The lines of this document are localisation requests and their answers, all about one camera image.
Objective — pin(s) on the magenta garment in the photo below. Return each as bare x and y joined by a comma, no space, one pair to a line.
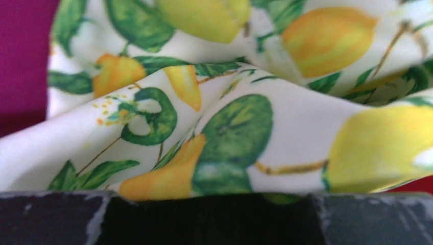
25,28

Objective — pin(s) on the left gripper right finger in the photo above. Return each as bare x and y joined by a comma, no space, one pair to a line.
400,218

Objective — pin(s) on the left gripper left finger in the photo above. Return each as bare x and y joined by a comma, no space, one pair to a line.
52,217

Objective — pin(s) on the lemon print garment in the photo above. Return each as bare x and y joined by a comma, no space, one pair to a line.
160,100

